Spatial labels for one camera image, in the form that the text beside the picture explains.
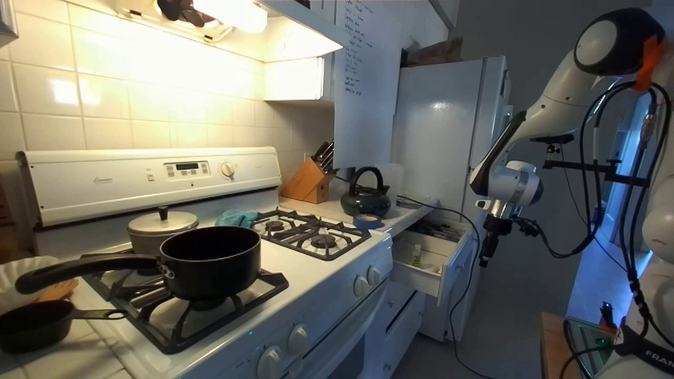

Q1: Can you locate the white drawer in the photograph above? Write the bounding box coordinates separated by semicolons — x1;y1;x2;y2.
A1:
391;218;475;307

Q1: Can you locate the heap of cutlery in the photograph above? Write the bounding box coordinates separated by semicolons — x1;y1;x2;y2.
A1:
411;220;464;243

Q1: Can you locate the white refrigerator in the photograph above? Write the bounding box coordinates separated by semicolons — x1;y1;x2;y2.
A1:
392;55;514;343

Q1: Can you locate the blue tape roll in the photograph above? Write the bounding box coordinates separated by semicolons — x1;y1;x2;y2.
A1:
353;213;385;230

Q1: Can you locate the dark green kettle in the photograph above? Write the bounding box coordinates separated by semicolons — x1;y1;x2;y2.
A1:
340;166;392;217

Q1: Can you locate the white lower cabinet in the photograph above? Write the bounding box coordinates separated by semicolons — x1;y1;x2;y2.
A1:
380;287;428;379

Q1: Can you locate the oven door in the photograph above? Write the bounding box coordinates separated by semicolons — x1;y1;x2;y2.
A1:
295;279;393;379

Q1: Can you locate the cardboard box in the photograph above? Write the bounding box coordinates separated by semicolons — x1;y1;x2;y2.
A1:
401;36;464;68

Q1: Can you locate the white gas stove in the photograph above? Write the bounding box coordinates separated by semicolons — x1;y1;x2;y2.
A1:
16;146;394;379

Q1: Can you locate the white handwritten paper sheet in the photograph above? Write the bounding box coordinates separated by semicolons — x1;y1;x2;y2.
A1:
333;0;403;169

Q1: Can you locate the wooden knife block with knives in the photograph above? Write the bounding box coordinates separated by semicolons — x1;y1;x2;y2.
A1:
281;141;336;204

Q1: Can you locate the black stove grate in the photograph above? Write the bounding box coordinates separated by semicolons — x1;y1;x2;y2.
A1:
82;253;289;354
250;208;372;261

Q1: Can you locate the teal cloth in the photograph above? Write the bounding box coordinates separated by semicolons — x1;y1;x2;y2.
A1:
215;210;259;228

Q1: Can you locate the white range hood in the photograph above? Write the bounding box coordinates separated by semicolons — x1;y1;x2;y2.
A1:
68;0;343;63

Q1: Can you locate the silver pot lid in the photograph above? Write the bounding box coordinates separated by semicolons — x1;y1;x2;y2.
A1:
127;206;200;236

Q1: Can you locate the silver pot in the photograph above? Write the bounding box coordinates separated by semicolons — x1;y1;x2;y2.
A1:
126;206;200;256

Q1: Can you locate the wooden spoon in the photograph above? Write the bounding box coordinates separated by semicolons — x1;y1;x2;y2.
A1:
34;279;80;303

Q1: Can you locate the small black frying pan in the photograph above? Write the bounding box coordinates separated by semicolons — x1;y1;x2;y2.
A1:
0;300;128;354

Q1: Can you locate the white paper plate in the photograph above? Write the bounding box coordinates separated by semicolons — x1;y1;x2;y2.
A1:
0;256;61;315

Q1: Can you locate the black cable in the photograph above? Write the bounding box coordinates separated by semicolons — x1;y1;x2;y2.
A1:
395;195;498;379

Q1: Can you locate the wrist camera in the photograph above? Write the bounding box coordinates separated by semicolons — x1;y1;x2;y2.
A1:
513;216;542;238

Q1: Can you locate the camera on mount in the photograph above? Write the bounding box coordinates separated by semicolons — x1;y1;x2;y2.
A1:
529;133;648;188

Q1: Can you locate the white wall cabinet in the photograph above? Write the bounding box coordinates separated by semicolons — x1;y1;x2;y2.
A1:
263;57;335;102

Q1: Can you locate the black saucepan with handle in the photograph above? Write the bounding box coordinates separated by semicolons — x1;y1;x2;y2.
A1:
15;226;262;302

